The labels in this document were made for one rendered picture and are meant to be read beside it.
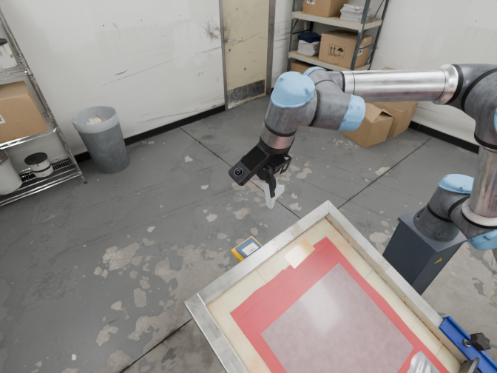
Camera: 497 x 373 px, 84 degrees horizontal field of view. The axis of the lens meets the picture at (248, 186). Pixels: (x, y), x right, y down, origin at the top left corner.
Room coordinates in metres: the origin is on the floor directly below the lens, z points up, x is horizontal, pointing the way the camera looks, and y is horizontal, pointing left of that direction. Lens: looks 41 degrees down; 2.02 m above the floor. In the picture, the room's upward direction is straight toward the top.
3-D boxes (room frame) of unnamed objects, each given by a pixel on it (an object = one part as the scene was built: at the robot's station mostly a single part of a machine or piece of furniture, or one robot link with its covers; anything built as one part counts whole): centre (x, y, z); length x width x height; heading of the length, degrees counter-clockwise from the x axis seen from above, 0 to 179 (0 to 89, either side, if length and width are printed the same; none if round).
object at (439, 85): (0.68, -0.38, 1.76); 0.49 x 0.11 x 0.12; 94
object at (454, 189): (0.71, -0.72, 1.37); 0.13 x 0.12 x 0.14; 4
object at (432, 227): (0.71, -0.72, 1.25); 0.15 x 0.15 x 0.10
